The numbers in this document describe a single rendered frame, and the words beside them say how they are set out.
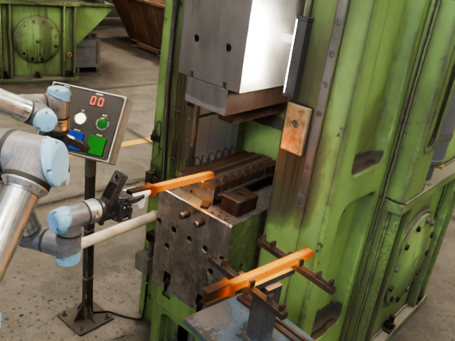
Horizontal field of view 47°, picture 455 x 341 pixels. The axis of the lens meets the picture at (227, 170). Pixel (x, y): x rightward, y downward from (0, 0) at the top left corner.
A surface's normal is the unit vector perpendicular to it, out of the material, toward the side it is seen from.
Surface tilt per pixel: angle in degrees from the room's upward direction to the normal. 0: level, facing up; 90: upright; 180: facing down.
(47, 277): 0
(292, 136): 90
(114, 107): 60
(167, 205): 90
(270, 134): 90
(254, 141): 90
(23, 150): 46
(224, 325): 0
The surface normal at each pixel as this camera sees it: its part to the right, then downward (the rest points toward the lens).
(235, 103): 0.75, 0.36
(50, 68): 0.58, 0.40
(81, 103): -0.18, -0.14
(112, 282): 0.13, -0.91
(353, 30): -0.65, 0.22
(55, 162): 0.99, 0.11
